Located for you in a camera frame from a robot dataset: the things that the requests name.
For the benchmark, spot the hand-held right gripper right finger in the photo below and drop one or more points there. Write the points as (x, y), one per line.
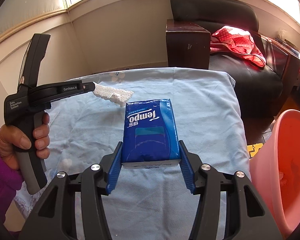
(187, 172)

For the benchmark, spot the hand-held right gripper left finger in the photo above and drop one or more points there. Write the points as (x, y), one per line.
(113, 170)

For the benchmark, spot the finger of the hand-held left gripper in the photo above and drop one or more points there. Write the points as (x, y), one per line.
(86, 87)

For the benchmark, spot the white foam piece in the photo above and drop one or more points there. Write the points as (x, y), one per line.
(107, 93)

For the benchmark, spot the blue tissue pack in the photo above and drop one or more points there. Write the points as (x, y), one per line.
(150, 130)

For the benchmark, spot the pink plastic basin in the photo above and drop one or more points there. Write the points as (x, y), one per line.
(277, 155)

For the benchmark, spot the person's left forearm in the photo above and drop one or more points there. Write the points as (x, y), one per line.
(2, 185)

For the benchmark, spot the person's left hand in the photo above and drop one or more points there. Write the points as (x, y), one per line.
(7, 142)

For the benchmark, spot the light blue floral cloth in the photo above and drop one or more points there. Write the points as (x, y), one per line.
(77, 130)

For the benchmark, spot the yellow black item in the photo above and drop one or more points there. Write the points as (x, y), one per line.
(255, 150)

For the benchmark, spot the black leather armchair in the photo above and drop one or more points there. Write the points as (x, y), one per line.
(240, 80)

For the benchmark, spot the red polka dot cloth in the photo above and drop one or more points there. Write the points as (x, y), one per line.
(235, 40)

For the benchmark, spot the clear plastic bag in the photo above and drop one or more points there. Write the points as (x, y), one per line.
(280, 35)

